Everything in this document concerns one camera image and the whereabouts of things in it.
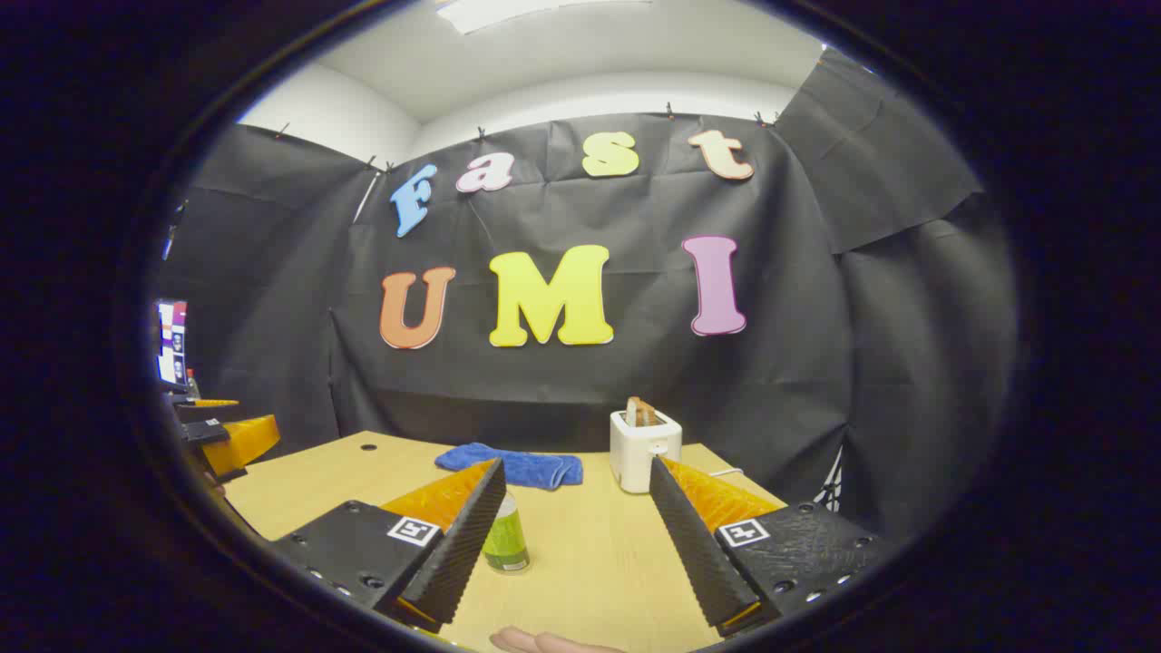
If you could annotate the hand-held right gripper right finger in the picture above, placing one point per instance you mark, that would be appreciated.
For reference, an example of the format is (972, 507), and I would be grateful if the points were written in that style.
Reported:
(694, 553)

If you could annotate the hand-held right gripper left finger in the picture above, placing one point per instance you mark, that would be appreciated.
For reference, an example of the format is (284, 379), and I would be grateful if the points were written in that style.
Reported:
(463, 544)

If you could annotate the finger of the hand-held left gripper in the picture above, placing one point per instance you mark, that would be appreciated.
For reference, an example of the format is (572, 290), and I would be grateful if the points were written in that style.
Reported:
(240, 444)
(209, 410)

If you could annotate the green label water bottle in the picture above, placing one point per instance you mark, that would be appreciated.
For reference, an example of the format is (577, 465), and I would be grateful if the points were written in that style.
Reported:
(508, 540)

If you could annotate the red cap plastic bottle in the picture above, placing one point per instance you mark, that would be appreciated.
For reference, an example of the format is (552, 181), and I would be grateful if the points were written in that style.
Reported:
(192, 388)

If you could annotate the computer monitor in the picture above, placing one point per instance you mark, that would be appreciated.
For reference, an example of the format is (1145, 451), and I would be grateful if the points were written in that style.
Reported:
(172, 345)

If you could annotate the blue towel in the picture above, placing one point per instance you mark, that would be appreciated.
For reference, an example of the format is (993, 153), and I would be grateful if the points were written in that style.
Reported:
(535, 467)

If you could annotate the white toaster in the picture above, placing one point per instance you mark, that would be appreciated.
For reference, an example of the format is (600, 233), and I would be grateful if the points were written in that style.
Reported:
(635, 453)

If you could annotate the toast bread slice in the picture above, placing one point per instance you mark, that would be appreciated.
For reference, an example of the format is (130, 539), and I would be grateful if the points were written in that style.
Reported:
(642, 413)

